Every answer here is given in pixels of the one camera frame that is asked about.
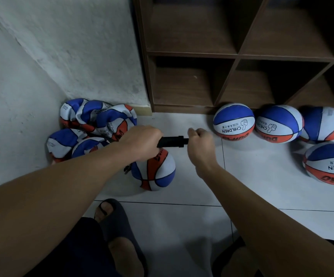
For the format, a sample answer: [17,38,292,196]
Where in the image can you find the black hand pump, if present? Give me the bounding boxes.
[124,135,190,174]

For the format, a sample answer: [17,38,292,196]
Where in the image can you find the brown wooden cubby shelf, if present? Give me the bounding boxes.
[132,0,334,120]

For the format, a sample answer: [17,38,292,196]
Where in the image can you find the person's right forearm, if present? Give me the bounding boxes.
[200,163,334,277]

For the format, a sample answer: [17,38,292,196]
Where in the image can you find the person's left hand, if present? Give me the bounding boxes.
[117,125,164,162]

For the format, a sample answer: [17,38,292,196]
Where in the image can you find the person's right hand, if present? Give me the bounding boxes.
[187,127,221,179]

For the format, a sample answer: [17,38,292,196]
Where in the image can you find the person's left foot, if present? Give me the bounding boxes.
[96,202,146,277]

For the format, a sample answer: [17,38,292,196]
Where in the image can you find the person's left forearm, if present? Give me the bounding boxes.
[0,144,134,277]

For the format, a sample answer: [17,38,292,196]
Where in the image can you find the black sandal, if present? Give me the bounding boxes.
[211,236,247,277]
[94,198,149,277]

